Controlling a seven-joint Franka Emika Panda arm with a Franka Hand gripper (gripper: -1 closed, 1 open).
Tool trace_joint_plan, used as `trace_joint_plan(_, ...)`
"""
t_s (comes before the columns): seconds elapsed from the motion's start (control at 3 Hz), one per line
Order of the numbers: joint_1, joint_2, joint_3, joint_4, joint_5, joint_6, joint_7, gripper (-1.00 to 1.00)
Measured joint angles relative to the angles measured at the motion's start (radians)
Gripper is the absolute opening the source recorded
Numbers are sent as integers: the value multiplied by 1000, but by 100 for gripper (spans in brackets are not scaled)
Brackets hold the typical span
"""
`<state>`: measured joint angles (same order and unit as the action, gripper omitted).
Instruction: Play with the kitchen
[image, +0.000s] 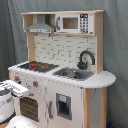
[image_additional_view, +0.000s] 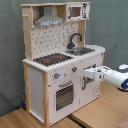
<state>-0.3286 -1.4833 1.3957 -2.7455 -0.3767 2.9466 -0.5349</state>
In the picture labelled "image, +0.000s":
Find grey ice dispenser panel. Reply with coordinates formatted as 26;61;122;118
56;93;72;120

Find black toy faucet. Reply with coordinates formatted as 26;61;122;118
77;50;95;70

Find oven knob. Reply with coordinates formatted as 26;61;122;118
33;81;38;87
14;76;20;82

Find white oven door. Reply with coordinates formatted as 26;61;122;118
14;89;45;128

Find wooden toy kitchen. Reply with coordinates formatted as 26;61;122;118
9;10;116;128

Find metal sink basin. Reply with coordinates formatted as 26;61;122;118
54;67;93;81

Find left oven knob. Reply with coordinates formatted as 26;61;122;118
14;76;20;82

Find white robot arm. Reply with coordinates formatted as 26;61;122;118
0;80;37;128

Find black stovetop red burners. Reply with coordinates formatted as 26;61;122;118
21;61;57;72

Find grey fridge door handle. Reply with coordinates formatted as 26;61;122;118
48;101;53;119

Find toy microwave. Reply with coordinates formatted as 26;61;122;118
56;14;93;34

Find grey range hood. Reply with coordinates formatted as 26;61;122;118
26;14;55;34

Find right oven knob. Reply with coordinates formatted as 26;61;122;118
33;81;38;87

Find grey backdrop curtain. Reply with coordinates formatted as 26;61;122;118
0;0;128;128

